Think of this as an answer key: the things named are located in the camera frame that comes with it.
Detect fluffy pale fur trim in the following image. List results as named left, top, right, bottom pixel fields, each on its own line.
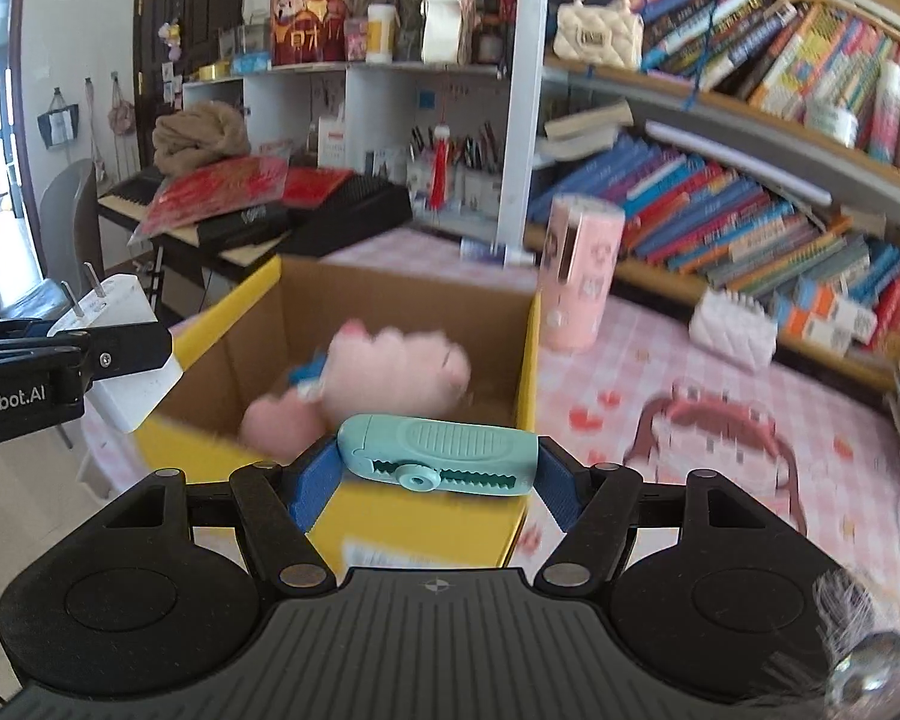
left=810, top=566, right=900, bottom=710

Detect pink plush toy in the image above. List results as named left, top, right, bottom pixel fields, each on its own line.
left=238, top=319, right=472, bottom=458

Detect black electronic keyboard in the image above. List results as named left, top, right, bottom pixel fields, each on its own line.
left=97, top=169, right=413, bottom=260

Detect long row of colourful books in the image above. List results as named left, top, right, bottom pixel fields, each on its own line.
left=529, top=131, right=900, bottom=352

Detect small blue white box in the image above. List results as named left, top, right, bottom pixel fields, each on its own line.
left=367, top=146, right=410, bottom=181

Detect small blue toy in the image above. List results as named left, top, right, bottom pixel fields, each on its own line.
left=289, top=360, right=329, bottom=400

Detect pink printed tablecloth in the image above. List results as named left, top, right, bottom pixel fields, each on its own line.
left=82, top=229, right=900, bottom=616

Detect flat lying books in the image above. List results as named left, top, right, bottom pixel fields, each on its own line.
left=536, top=99, right=635, bottom=162

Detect white tube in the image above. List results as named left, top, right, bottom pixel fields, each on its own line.
left=645, top=120, right=833, bottom=207

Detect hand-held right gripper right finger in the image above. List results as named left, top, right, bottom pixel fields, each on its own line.
left=534, top=439, right=796, bottom=592

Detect white carton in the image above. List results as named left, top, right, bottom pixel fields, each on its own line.
left=420, top=0, right=472, bottom=65

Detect black and white tote bag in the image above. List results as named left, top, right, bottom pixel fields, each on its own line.
left=37, top=88, right=83, bottom=149

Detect cream quilted handbag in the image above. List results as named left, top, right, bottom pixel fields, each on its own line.
left=553, top=0, right=644, bottom=70

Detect white quilted pouch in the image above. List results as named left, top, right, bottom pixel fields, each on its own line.
left=688, top=289, right=779, bottom=374

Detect pastel bottle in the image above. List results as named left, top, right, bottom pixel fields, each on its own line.
left=866, top=60, right=900, bottom=162

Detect grey chair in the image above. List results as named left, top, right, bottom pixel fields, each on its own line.
left=0, top=157, right=102, bottom=331

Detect leaning row of books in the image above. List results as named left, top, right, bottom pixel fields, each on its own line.
left=637, top=0, right=900, bottom=121

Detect teal plastic clip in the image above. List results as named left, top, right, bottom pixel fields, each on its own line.
left=337, top=414, right=539, bottom=497

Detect yellow cardboard box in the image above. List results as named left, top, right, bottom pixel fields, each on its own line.
left=135, top=255, right=542, bottom=571

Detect white pen holder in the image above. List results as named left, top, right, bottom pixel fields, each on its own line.
left=461, top=161, right=507, bottom=215
left=409, top=154, right=458, bottom=205

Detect white bookshelf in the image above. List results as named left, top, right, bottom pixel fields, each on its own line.
left=182, top=0, right=900, bottom=391

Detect dark blue spray bottle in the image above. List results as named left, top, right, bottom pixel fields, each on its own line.
left=459, top=238, right=537, bottom=265

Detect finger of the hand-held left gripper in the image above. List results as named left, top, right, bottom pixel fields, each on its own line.
left=0, top=319, right=173, bottom=395

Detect red paper packets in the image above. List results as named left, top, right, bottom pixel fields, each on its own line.
left=131, top=156, right=357, bottom=241

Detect red tassel ornament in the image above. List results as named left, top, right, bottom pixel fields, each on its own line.
left=429, top=124, right=452, bottom=211

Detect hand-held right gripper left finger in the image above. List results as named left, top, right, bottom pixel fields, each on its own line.
left=82, top=439, right=342, bottom=592

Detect brown cloth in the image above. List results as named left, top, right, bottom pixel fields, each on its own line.
left=152, top=101, right=252, bottom=177

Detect pink hanging bag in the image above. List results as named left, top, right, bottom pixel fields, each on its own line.
left=107, top=75, right=137, bottom=137

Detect orange and white box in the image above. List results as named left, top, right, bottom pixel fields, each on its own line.
left=784, top=298, right=826, bottom=340
left=817, top=298, right=882, bottom=347

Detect flat black box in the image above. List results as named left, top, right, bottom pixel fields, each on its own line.
left=195, top=199, right=293, bottom=248

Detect white bottle yellow label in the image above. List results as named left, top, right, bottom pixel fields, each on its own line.
left=365, top=4, right=396, bottom=65

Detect white charger plug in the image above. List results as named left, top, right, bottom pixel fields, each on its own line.
left=49, top=262, right=185, bottom=434

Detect pink cylinder dispenser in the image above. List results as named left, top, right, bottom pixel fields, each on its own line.
left=536, top=193, right=626, bottom=352

